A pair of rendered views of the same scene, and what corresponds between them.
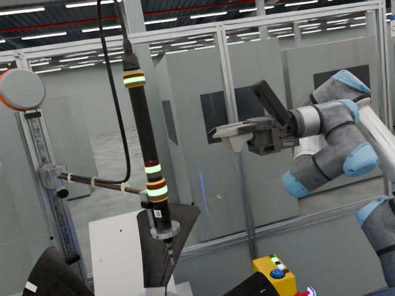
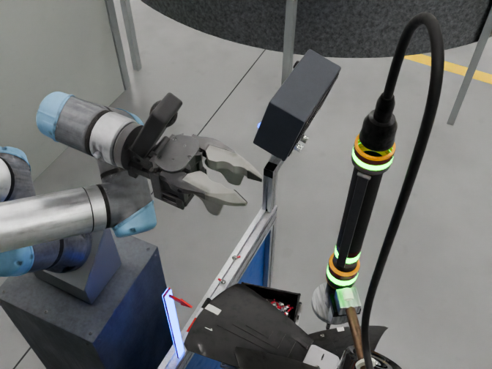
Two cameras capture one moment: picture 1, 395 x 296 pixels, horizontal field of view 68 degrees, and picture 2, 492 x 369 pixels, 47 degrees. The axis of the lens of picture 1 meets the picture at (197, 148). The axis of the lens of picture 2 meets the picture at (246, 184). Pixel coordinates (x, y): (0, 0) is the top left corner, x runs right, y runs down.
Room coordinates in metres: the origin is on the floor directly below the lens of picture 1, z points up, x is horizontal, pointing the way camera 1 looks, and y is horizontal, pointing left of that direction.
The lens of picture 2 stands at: (1.05, 0.25, 2.25)
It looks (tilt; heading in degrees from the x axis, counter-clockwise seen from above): 51 degrees down; 218
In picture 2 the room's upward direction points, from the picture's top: straight up
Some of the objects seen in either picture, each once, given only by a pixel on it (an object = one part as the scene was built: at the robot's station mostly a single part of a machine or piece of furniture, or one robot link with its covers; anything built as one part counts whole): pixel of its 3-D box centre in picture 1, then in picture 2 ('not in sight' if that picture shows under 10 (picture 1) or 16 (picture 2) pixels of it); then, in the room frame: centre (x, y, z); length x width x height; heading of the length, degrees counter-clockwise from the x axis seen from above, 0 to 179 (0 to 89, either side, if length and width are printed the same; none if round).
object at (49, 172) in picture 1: (54, 175); not in sight; (1.09, 0.55, 1.55); 0.10 x 0.07 x 0.08; 45
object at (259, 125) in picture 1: (252, 127); (204, 152); (0.66, -0.13, 1.66); 0.09 x 0.05 x 0.02; 110
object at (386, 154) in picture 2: (134, 80); (373, 153); (0.65, 0.11, 1.81); 0.04 x 0.04 x 0.03
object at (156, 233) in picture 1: (159, 211); (339, 295); (0.65, 0.11, 1.50); 0.09 x 0.07 x 0.10; 45
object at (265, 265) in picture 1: (273, 279); not in sight; (1.00, -0.20, 1.02); 0.16 x 0.10 x 0.11; 10
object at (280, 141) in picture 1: (272, 131); (162, 162); (0.70, -0.18, 1.63); 0.12 x 0.08 x 0.09; 100
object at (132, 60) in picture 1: (148, 147); (352, 230); (0.65, 0.11, 1.66); 0.04 x 0.04 x 0.46
